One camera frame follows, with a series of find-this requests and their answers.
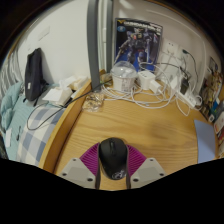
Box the white wall socket panel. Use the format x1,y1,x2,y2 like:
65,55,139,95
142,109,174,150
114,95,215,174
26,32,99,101
163,39,178,56

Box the blue white checked blanket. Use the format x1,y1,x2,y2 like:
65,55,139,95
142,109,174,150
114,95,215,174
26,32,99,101
16,106,65,167

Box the tangled white cables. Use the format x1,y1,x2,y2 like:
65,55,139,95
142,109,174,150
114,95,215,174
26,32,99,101
101,61,204,117

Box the black cable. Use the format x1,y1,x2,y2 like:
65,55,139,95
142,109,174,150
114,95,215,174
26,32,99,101
26,85,102,131

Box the white power strip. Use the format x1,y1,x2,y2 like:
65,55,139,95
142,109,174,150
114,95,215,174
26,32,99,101
173,89,198,108

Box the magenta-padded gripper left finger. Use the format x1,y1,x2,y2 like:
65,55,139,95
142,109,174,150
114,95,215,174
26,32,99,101
59,142,103,190

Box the teal pillow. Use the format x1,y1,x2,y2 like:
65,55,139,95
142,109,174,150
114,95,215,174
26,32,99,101
0,81,24,131

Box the black backpack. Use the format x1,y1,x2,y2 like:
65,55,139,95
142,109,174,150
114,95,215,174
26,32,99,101
24,47,48,102

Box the crumpled clear plastic bag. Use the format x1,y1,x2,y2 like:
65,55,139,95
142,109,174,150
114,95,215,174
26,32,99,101
82,93,105,113

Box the white charger block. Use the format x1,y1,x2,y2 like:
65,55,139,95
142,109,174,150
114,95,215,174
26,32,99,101
137,69,157,90

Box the grey metal desk frame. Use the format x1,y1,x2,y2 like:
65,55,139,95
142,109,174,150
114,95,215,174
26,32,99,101
87,0,114,90

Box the clear domed plastic cup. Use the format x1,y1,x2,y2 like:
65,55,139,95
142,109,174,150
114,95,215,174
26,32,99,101
109,60,138,93

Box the white tissue box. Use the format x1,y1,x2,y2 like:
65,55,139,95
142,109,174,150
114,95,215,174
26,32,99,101
42,87,73,105

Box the black computer mouse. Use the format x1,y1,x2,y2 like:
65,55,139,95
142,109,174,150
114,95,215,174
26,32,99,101
98,137,129,181

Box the teal bed sheet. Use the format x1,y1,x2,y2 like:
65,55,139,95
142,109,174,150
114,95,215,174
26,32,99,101
2,96,34,162

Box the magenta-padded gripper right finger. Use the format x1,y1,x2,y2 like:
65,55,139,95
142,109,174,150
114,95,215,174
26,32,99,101
124,143,167,190

